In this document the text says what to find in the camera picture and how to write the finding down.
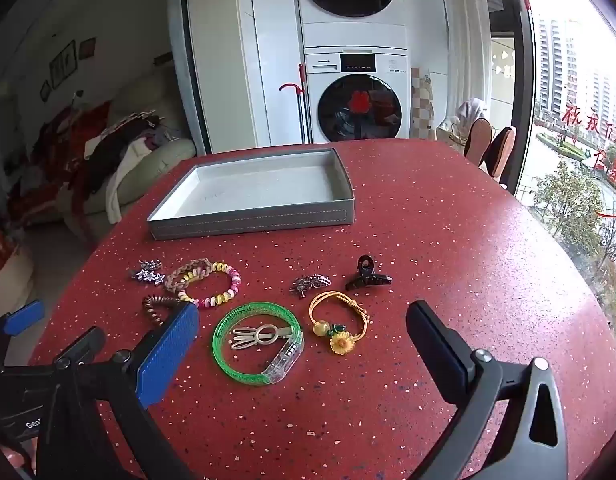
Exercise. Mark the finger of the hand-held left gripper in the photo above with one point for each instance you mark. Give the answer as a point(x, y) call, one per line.
point(23, 317)
point(85, 344)

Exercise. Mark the cream sofa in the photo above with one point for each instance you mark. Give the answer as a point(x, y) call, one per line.
point(157, 155)

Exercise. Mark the silver star hair clip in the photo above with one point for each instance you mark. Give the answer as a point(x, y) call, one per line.
point(150, 264)
point(148, 276)

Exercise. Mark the grey tray box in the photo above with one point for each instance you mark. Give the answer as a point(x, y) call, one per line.
point(258, 187)

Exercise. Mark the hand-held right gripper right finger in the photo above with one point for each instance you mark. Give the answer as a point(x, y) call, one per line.
point(438, 355)

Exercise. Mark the pile of clothes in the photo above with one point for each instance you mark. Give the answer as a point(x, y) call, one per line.
point(72, 145)

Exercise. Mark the green plastic bangle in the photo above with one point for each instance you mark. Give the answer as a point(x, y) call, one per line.
point(220, 355)

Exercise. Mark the white cloth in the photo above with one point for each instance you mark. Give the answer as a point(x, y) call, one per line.
point(473, 110)

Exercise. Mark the large picture frame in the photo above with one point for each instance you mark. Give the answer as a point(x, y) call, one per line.
point(62, 64)

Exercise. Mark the checked board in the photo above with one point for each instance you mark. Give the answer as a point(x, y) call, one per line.
point(422, 110)

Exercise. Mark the small picture frame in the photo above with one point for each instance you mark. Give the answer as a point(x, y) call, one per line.
point(86, 47)
point(45, 91)

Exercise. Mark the white cabinet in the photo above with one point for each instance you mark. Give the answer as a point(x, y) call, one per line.
point(222, 60)

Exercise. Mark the black claw hair clip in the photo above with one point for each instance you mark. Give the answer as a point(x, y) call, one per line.
point(365, 280)

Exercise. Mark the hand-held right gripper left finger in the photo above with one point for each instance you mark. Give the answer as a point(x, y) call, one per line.
point(167, 355)

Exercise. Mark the silver metal hair clip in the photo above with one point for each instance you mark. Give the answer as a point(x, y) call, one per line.
point(248, 338)

